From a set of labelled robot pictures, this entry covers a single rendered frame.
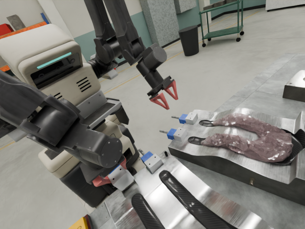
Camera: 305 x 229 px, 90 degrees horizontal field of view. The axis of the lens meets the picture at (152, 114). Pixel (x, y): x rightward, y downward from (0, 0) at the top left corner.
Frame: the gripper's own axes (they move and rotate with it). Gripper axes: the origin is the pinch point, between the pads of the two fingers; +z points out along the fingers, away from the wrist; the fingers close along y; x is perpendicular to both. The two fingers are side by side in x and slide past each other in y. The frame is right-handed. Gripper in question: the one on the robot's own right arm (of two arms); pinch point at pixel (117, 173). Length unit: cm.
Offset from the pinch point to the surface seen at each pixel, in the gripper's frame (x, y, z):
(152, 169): -2.9, 8.5, 7.4
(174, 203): -15.1, 6.9, 7.7
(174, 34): 431, 397, 183
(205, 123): 0.5, 38.8, 17.5
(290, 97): -17, 75, 23
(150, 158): 0.3, 10.5, 7.0
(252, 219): -29.7, 16.1, 1.9
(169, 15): 440, 405, 122
